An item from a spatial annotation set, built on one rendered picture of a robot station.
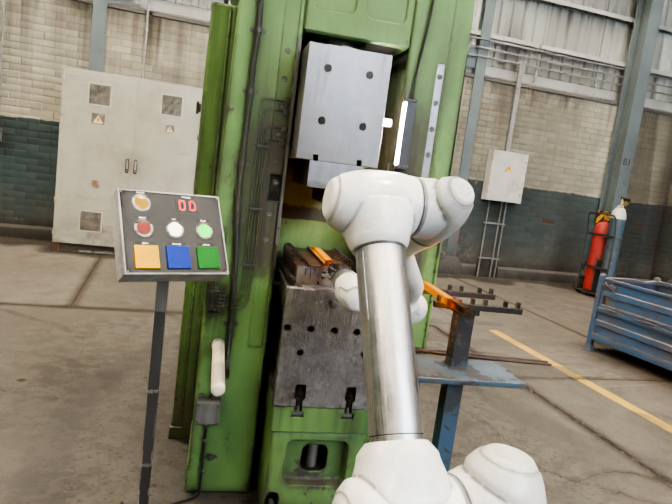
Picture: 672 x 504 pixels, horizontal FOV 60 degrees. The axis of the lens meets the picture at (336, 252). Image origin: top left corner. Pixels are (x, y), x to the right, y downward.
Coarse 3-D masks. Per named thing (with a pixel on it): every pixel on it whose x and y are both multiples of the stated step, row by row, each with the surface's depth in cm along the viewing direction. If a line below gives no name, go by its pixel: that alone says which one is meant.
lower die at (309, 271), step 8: (296, 248) 249; (304, 248) 252; (296, 256) 234; (304, 256) 230; (312, 256) 233; (336, 256) 240; (296, 264) 215; (304, 264) 217; (312, 264) 213; (320, 264) 216; (296, 272) 212; (304, 272) 212; (312, 272) 213; (320, 272) 213; (296, 280) 212; (304, 280) 213; (312, 280) 213; (320, 280) 214; (328, 280) 214
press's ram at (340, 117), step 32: (320, 64) 201; (352, 64) 203; (384, 64) 206; (320, 96) 203; (352, 96) 205; (384, 96) 207; (320, 128) 205; (352, 128) 207; (320, 160) 207; (352, 160) 209
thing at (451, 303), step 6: (426, 282) 213; (426, 288) 209; (432, 288) 203; (438, 288) 204; (432, 294) 202; (438, 294) 196; (444, 294) 195; (444, 300) 190; (450, 300) 185; (456, 300) 185; (450, 306) 185; (456, 306) 182; (462, 306) 177; (456, 312) 180; (462, 312) 177
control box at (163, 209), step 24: (120, 192) 179; (144, 192) 184; (120, 216) 177; (144, 216) 181; (168, 216) 186; (192, 216) 191; (216, 216) 196; (120, 240) 175; (144, 240) 178; (168, 240) 183; (192, 240) 188; (216, 240) 193; (120, 264) 175; (192, 264) 185
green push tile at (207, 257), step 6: (198, 252) 187; (204, 252) 188; (210, 252) 189; (216, 252) 191; (198, 258) 186; (204, 258) 187; (210, 258) 189; (216, 258) 190; (198, 264) 186; (204, 264) 187; (210, 264) 188; (216, 264) 189
